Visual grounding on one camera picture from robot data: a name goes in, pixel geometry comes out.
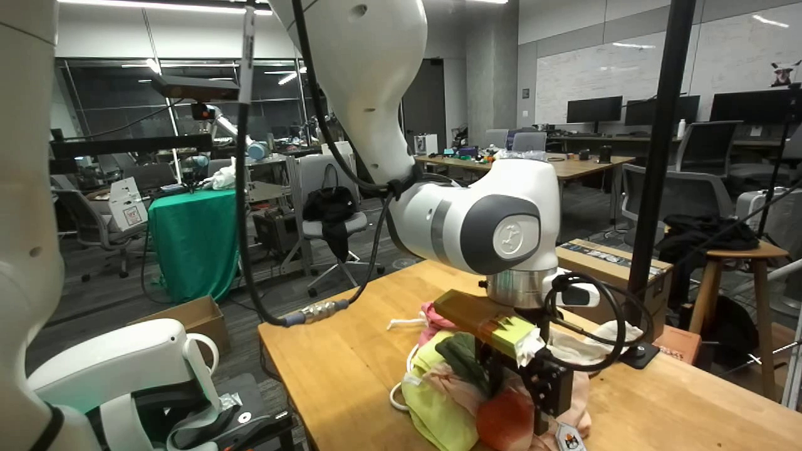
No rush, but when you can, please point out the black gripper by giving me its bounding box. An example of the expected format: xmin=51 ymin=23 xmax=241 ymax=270
xmin=523 ymin=354 xmax=578 ymax=437

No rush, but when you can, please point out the peach shirt with orange print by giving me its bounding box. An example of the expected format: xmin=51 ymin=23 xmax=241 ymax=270
xmin=434 ymin=367 xmax=593 ymax=451

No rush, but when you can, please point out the red radish plush toy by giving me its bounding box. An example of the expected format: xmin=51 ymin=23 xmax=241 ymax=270
xmin=434 ymin=331 xmax=540 ymax=451

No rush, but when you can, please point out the pink cloth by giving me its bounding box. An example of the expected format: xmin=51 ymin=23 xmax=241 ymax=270
xmin=415 ymin=299 xmax=458 ymax=346

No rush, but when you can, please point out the yellow-green cloth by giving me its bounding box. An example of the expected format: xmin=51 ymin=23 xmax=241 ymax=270
xmin=399 ymin=331 xmax=484 ymax=451

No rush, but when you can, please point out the cardboard box with printed tape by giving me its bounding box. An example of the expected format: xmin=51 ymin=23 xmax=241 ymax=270
xmin=553 ymin=236 xmax=675 ymax=346

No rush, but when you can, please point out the black jacket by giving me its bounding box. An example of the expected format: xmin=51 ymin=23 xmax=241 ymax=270
xmin=654 ymin=212 xmax=759 ymax=270

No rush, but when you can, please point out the wooden office desk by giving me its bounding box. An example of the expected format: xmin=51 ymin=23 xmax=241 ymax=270
xmin=412 ymin=151 xmax=637 ymax=245

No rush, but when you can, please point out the wooden stool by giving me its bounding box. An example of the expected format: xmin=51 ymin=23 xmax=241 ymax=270
xmin=686 ymin=241 xmax=789 ymax=397

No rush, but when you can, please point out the grey mesh chair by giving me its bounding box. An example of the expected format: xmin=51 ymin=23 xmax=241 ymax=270
xmin=621 ymin=161 xmax=738 ymax=245

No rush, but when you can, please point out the black vertical pole stand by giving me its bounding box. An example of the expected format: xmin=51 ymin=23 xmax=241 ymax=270
xmin=600 ymin=0 xmax=700 ymax=370

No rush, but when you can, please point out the black handbag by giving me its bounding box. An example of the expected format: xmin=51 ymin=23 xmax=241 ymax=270
xmin=300 ymin=161 xmax=358 ymax=260

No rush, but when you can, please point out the black computer monitor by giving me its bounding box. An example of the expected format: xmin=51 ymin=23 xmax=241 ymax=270
xmin=563 ymin=95 xmax=623 ymax=127
xmin=709 ymin=87 xmax=802 ymax=127
xmin=623 ymin=92 xmax=702 ymax=127

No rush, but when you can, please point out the black tripod stand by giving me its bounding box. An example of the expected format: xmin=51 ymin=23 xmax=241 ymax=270
xmin=755 ymin=60 xmax=802 ymax=245

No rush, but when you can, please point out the grey office chair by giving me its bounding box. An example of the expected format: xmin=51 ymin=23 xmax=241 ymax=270
xmin=284 ymin=151 xmax=388 ymax=299

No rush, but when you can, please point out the small brown cardboard box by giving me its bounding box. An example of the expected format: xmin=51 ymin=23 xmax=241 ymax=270
xmin=133 ymin=295 xmax=230 ymax=362

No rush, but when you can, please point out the white paper sign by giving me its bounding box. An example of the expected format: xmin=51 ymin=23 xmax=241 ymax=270
xmin=108 ymin=172 xmax=150 ymax=234

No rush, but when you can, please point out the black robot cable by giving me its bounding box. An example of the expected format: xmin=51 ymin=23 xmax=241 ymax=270
xmin=235 ymin=0 xmax=631 ymax=374

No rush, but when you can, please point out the black stereo camera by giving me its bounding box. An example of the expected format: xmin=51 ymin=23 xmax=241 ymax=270
xmin=154 ymin=72 xmax=245 ymax=122

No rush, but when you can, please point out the black camera boom bar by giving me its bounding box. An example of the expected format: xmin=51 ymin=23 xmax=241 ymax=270
xmin=48 ymin=127 xmax=215 ymax=172

